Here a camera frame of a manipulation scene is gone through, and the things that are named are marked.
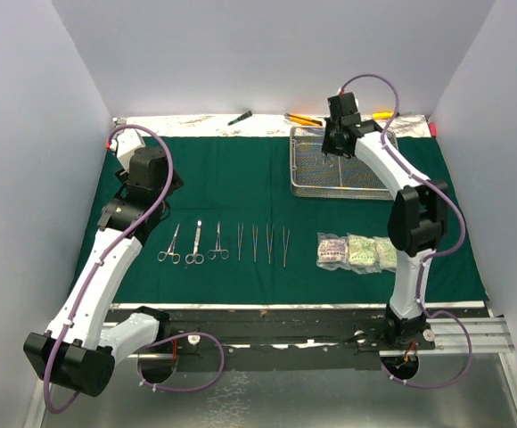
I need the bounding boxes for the pink packet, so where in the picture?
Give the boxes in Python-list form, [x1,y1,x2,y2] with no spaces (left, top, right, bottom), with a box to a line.
[316,233,349,271]

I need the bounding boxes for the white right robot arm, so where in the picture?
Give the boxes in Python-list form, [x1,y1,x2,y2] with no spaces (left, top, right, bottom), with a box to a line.
[322,93,447,349]

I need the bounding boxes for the green black screwdriver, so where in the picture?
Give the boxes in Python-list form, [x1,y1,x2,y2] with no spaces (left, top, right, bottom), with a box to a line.
[227,111,253,127]

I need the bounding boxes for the metal mesh instrument tray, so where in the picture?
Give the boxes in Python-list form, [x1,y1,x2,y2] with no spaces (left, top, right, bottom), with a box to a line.
[290,127,392,201]

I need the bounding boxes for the green gauze packet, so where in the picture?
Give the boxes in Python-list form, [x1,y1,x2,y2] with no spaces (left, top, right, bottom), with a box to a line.
[373,236,397,273]
[348,235,381,275]

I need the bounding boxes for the aluminium front rail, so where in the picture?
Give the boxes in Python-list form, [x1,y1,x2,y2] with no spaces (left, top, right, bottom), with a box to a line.
[44,317,514,358]

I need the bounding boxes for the red object at table edge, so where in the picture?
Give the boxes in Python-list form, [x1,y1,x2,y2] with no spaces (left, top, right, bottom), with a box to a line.
[429,122,437,137]

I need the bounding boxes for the steel scissors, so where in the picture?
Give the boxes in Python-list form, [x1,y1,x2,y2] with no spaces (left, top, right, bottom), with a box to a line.
[185,219,205,265]

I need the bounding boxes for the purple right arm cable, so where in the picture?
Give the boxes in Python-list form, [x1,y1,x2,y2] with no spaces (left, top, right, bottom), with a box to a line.
[338,73,474,390]

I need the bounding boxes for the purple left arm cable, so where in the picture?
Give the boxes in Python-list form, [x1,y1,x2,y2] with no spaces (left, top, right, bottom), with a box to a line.
[43,125,226,415]

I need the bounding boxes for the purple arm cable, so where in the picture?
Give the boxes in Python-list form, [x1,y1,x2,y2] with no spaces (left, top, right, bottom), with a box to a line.
[43,125,226,415]
[338,73,474,390]

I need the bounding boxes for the curved tip steel tweezers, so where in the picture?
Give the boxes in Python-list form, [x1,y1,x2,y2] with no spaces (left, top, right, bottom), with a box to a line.
[237,223,244,261]

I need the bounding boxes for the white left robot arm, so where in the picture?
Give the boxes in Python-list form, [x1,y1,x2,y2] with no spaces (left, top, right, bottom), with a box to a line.
[23,147,183,397]

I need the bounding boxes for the yellow handled screwdriver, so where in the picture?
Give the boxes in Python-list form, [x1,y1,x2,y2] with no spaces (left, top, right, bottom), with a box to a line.
[372,111,395,120]

